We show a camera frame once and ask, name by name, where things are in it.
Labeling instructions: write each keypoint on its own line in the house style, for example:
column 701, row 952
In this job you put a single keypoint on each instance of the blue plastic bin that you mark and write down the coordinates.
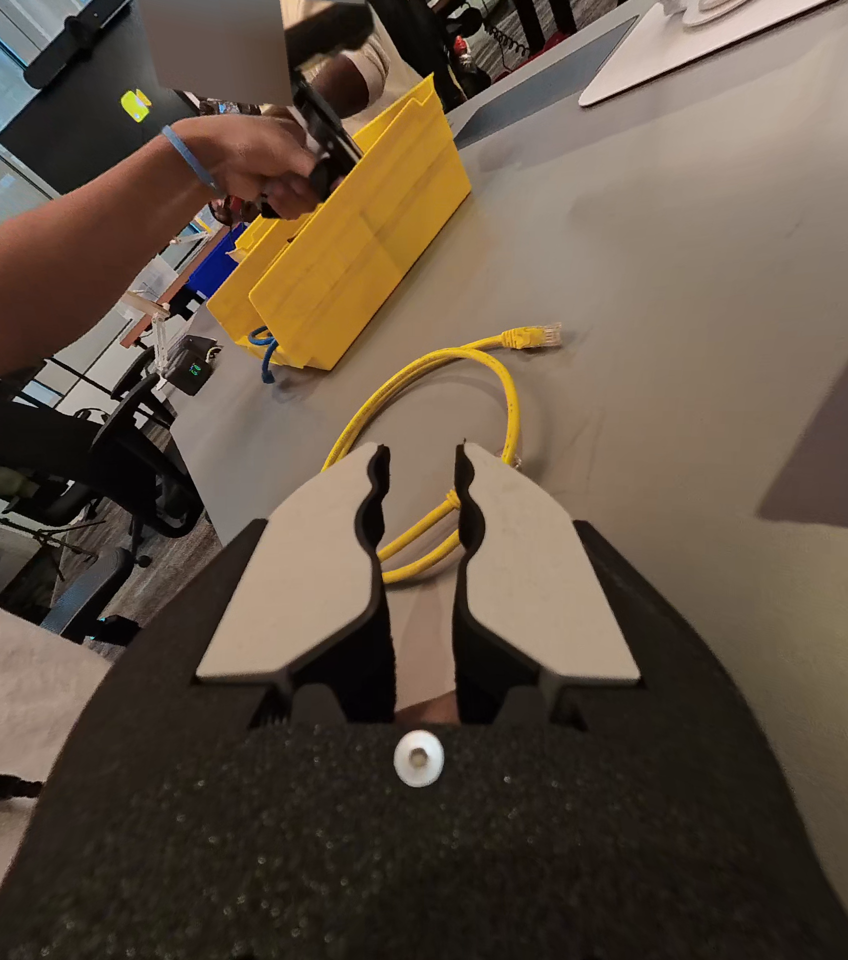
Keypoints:
column 218, row 266

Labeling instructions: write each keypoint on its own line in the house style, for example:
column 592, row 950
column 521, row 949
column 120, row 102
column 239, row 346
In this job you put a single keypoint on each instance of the person's left forearm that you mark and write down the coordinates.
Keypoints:
column 56, row 255

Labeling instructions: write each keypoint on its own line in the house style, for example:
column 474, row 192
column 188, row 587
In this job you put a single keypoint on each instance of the blue wristband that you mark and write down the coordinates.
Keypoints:
column 191, row 157

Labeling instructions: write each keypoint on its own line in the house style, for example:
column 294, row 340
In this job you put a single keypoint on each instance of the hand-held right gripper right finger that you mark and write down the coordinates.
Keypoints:
column 544, row 585

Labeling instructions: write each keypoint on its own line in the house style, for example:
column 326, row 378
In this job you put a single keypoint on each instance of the white tablet stand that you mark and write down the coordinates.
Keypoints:
column 694, row 45

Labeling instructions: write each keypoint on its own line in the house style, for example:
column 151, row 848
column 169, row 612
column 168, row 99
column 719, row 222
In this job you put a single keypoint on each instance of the black display screen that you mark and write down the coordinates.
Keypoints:
column 71, row 120

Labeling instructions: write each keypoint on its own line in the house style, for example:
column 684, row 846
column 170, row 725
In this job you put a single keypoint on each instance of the black device green display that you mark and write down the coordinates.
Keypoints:
column 195, row 364

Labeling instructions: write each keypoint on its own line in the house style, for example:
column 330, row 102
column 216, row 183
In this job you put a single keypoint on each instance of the black office chair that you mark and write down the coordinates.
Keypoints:
column 116, row 450

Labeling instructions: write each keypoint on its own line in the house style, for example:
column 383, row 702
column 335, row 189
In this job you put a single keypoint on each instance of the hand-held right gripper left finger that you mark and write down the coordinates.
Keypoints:
column 296, row 585

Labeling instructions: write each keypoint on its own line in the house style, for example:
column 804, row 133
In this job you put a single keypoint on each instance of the person's left hand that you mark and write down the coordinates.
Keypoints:
column 251, row 157

